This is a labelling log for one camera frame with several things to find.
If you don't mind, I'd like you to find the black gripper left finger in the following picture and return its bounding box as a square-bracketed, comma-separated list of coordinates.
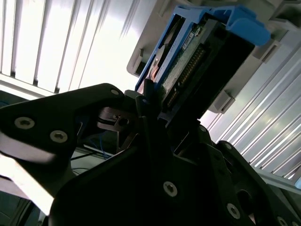
[0, 79, 174, 166]

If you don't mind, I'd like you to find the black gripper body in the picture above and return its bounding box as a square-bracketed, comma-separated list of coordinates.
[48, 145, 238, 226]

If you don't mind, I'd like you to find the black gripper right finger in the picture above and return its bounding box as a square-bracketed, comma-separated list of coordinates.
[161, 112, 301, 226]

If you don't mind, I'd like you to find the hard disk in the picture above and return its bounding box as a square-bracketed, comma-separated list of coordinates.
[135, 4, 271, 120]

